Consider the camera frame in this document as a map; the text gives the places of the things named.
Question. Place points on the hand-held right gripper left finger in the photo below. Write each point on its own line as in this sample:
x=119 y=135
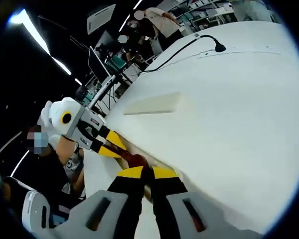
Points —
x=99 y=214

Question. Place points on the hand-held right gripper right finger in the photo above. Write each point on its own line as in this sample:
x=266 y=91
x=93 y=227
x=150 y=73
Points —
x=184 y=214

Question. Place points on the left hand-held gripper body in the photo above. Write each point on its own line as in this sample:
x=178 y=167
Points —
x=64 y=117

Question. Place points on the dark brown utensil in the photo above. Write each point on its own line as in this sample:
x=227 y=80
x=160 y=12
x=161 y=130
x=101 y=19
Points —
x=137 y=160

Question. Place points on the white towel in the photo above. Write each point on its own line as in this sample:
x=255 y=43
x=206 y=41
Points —
x=154 y=103

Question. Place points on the person's left hand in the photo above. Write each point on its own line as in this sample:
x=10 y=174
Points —
x=46 y=117

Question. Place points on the silver laptop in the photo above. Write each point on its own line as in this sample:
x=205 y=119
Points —
x=97 y=64

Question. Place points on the white worn device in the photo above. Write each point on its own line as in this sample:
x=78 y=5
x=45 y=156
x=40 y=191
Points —
x=32 y=211

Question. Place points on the ceiling light strip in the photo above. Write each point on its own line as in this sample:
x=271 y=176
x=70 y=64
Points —
x=40 y=39

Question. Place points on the ceiling air conditioner unit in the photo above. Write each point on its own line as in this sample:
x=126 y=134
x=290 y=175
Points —
x=101 y=18

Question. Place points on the storage shelves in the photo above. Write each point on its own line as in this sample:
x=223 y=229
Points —
x=204 y=15

